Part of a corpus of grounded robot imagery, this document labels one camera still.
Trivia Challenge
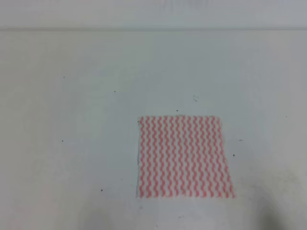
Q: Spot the pink white striped towel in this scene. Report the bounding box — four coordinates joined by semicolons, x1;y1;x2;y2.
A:
136;115;235;198

